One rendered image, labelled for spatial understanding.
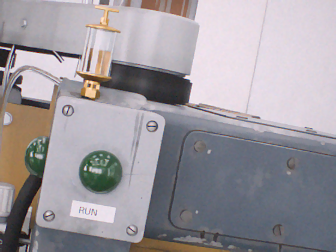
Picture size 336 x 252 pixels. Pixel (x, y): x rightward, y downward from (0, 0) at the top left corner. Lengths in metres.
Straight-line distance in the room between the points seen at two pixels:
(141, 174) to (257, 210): 0.11
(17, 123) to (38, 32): 0.18
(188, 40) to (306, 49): 5.38
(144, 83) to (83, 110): 0.17
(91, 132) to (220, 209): 0.13
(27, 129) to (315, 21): 5.26
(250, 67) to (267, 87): 0.22
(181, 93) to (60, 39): 0.14
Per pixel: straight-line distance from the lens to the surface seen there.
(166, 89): 0.66
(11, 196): 0.77
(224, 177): 0.56
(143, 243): 0.81
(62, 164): 0.50
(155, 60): 0.66
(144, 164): 0.50
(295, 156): 0.58
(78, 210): 0.50
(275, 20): 5.98
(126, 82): 0.66
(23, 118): 0.92
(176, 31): 0.67
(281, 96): 5.99
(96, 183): 0.48
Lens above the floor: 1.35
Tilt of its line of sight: 3 degrees down
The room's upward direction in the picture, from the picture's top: 11 degrees clockwise
